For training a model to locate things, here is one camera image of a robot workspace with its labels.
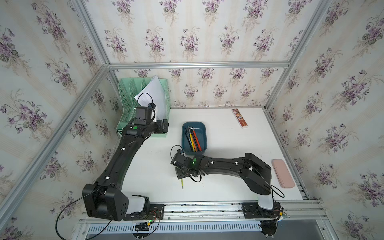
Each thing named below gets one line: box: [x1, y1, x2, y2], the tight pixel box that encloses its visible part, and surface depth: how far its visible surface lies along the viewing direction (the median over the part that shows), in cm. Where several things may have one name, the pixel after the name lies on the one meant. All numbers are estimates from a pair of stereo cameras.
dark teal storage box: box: [181, 121, 208, 156], surface depth 102 cm
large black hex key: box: [184, 128, 194, 152], surface depth 103 cm
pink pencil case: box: [271, 159, 295, 189], surface depth 87 cm
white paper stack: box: [134, 75, 167, 120], surface depth 97 cm
